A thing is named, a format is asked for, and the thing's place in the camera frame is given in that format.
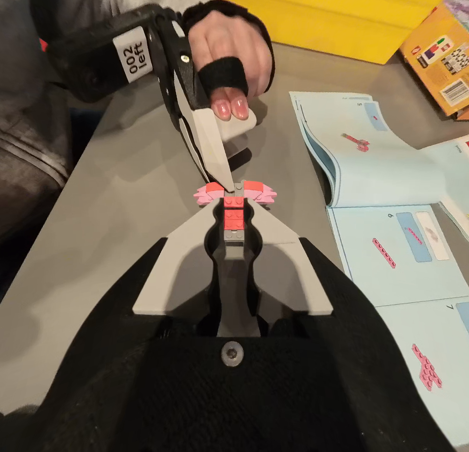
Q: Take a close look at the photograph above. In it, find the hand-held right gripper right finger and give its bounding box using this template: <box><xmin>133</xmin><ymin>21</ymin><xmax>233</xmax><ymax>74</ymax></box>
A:
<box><xmin>245</xmin><ymin>199</ymin><xmax>334</xmax><ymax>337</ymax></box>

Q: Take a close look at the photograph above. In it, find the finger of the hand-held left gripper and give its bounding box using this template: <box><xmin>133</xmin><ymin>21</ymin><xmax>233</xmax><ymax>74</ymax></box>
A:
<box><xmin>189</xmin><ymin>108</ymin><xmax>235</xmax><ymax>193</ymax></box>
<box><xmin>169</xmin><ymin>92</ymin><xmax>221</xmax><ymax>185</ymax></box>

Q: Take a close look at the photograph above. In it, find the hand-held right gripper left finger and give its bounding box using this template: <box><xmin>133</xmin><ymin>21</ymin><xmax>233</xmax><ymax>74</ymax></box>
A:
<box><xmin>132</xmin><ymin>197</ymin><xmax>226</xmax><ymax>337</ymax></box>

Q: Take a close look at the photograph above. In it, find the pink red brick model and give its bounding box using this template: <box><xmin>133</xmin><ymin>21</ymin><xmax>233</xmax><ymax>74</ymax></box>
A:
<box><xmin>193</xmin><ymin>179</ymin><xmax>278</xmax><ymax>258</ymax></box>

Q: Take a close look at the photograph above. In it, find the yellow plastic bin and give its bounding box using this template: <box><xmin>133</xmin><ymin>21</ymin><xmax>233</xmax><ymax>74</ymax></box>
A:
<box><xmin>219</xmin><ymin>0</ymin><xmax>458</xmax><ymax>65</ymax></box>

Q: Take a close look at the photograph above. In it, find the grey desk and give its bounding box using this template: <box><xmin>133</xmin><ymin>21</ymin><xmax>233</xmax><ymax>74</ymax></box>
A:
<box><xmin>0</xmin><ymin>0</ymin><xmax>469</xmax><ymax>452</ymax></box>

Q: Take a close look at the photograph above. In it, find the person's left hand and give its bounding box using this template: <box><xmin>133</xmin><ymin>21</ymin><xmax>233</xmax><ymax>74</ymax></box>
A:
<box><xmin>187</xmin><ymin>11</ymin><xmax>273</xmax><ymax>122</ymax></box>

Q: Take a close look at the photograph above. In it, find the person's grey clothing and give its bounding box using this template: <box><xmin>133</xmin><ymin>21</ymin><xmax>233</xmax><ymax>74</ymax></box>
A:
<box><xmin>0</xmin><ymin>0</ymin><xmax>110</xmax><ymax>302</ymax></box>

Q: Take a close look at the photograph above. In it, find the open light blue instruction booklet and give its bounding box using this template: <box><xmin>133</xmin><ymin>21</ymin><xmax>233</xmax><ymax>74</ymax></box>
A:
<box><xmin>289</xmin><ymin>91</ymin><xmax>469</xmax><ymax>447</ymax></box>

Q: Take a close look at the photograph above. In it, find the closed instruction booklet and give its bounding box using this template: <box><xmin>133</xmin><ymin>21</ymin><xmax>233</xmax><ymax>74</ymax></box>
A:
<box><xmin>418</xmin><ymin>135</ymin><xmax>469</xmax><ymax>240</ymax></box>

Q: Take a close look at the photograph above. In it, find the yellow toy box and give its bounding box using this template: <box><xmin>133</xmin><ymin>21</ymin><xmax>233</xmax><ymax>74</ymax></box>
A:
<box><xmin>399</xmin><ymin>2</ymin><xmax>469</xmax><ymax>121</ymax></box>

